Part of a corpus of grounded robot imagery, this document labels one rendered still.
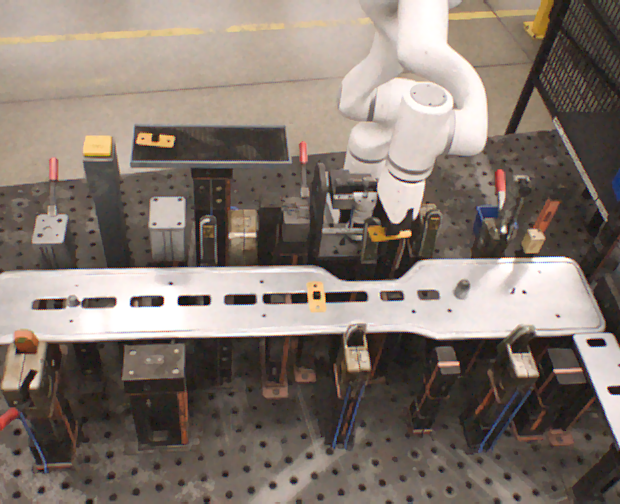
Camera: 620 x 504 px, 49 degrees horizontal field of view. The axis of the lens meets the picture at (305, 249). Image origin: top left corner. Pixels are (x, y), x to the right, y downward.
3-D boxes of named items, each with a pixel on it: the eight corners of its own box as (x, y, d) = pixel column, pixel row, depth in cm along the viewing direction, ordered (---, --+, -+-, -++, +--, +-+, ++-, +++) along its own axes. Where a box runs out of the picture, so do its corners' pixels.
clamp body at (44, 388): (30, 479, 150) (-13, 400, 123) (40, 418, 160) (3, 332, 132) (79, 476, 152) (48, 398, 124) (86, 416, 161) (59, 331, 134)
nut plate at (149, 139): (136, 144, 157) (135, 140, 156) (139, 133, 159) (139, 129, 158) (172, 147, 157) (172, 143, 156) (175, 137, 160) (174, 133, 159)
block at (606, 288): (572, 379, 181) (622, 314, 158) (557, 341, 188) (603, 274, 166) (582, 379, 181) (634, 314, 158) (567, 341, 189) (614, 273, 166)
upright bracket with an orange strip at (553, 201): (491, 313, 192) (556, 187, 155) (489, 309, 193) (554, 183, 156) (501, 313, 193) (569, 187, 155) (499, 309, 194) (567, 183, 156)
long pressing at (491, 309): (-26, 356, 136) (-28, 352, 135) (-4, 270, 151) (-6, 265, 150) (610, 335, 155) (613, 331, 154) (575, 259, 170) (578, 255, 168)
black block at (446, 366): (407, 443, 164) (436, 383, 142) (399, 403, 171) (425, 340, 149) (439, 441, 165) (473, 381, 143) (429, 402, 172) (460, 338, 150)
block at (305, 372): (295, 383, 172) (306, 318, 150) (291, 340, 180) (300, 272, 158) (316, 382, 173) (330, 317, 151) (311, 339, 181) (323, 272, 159)
